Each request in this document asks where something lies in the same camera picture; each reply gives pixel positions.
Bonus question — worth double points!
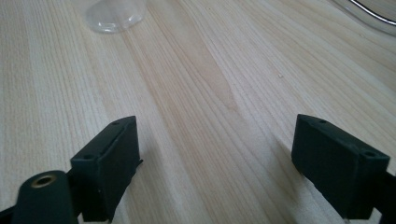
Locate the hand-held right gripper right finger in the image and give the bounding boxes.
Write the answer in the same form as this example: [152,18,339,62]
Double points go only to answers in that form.
[290,113,391,220]

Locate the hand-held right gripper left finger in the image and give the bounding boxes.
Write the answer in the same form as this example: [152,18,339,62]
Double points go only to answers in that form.
[69,115,144,223]

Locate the clear plastic cup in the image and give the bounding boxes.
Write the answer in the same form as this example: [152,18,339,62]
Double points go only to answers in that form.
[85,0,148,35]

